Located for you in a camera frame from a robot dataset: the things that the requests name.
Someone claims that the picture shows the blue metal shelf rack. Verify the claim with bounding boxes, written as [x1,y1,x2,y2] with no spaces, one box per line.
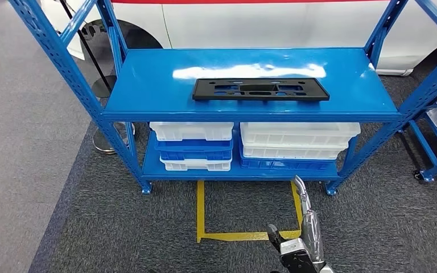
[9,0,437,196]

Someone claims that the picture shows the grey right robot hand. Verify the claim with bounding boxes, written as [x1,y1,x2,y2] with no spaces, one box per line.
[266,175,325,264]

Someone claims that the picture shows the large blue plastic bin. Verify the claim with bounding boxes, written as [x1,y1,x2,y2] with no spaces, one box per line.
[238,137,336,171]

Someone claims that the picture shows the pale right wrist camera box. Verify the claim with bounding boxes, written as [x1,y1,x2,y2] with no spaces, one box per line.
[278,238,319,273]

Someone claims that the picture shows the white car with red stripe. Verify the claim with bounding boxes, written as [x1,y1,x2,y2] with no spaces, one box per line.
[39,0,437,77]

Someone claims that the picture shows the black plastic plate part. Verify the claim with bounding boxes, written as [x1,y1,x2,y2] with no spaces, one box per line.
[192,78,331,102]

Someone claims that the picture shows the yellow floor tape square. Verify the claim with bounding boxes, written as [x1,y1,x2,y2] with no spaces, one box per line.
[196,180,304,244]

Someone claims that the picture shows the small blue plastic bin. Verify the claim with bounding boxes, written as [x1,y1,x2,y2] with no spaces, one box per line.
[151,130,234,162]

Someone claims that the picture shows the blue wheeled shelf rack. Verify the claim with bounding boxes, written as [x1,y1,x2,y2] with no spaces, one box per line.
[397,79,437,183]

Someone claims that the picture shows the small white plastic bin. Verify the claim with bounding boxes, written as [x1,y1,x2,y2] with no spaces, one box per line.
[149,121,234,142]
[160,156,232,172]

